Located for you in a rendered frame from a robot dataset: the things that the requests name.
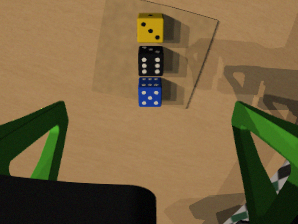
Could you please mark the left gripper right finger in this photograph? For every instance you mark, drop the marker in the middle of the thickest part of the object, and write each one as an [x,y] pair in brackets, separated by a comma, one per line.
[260,193]

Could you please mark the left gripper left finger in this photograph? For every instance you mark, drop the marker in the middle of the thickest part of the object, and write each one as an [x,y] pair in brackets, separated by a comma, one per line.
[19,134]

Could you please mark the black die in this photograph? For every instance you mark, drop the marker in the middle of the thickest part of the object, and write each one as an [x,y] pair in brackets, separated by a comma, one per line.
[150,61]

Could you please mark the blue die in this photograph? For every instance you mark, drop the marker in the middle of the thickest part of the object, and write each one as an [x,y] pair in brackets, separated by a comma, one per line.
[150,92]

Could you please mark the yellow die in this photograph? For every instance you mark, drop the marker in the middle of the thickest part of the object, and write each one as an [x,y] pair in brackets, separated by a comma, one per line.
[150,28]

